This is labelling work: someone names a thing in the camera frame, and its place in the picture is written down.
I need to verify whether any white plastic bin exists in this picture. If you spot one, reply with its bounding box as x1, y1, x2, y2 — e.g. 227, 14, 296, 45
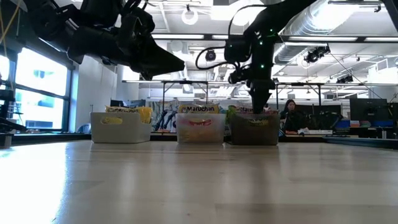
175, 113, 227, 145

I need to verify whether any yellow cable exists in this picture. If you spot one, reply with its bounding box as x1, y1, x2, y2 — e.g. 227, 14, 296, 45
0, 0, 22, 44

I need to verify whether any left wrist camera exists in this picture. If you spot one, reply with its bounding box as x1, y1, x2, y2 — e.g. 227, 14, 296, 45
119, 6, 156, 43

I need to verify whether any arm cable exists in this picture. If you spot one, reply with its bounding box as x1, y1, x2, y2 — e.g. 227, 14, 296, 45
123, 0, 150, 16
195, 3, 268, 71

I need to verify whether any black ceiling spotlight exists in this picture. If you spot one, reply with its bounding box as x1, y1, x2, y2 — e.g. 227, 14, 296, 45
303, 45, 331, 63

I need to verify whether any window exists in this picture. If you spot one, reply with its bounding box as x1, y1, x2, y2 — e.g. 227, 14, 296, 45
0, 46, 71, 130

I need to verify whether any yellow chicken ramen pack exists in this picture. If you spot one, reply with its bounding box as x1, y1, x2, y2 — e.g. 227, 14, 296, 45
101, 105, 140, 125
137, 106, 154, 124

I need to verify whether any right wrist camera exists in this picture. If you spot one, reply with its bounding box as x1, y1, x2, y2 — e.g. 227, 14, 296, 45
228, 68, 252, 85

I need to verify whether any ceiling light bar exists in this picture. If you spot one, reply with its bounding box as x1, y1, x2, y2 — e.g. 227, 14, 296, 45
151, 33, 398, 43

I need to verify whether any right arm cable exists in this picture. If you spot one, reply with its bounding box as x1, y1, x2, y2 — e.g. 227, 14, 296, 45
195, 3, 268, 71

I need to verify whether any beige plastic bin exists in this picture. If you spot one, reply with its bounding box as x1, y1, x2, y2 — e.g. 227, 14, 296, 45
90, 111, 152, 144

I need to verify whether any black metal frame stand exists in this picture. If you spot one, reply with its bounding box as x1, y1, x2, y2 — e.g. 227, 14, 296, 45
275, 82, 323, 108
161, 80, 209, 113

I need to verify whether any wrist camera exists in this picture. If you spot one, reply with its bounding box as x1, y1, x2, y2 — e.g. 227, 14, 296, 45
119, 6, 156, 43
228, 68, 252, 85

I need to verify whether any white ring ceiling fixture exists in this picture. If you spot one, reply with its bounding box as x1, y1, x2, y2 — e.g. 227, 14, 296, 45
181, 6, 199, 26

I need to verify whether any person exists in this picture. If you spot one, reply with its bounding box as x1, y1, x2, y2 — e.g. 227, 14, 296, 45
279, 98, 307, 135

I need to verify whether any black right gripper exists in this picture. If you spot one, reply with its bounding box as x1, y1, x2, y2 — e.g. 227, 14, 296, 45
247, 39, 277, 114

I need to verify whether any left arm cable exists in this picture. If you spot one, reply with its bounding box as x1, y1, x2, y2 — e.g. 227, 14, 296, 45
123, 0, 150, 16

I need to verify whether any grey plastic bin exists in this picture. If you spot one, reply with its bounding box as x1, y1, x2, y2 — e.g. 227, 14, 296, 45
229, 113, 280, 146

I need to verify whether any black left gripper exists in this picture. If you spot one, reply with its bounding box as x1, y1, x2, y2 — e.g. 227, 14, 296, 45
67, 26, 185, 82

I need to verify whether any black aluminium table frame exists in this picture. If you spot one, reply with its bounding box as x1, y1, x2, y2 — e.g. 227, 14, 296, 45
0, 132, 398, 150

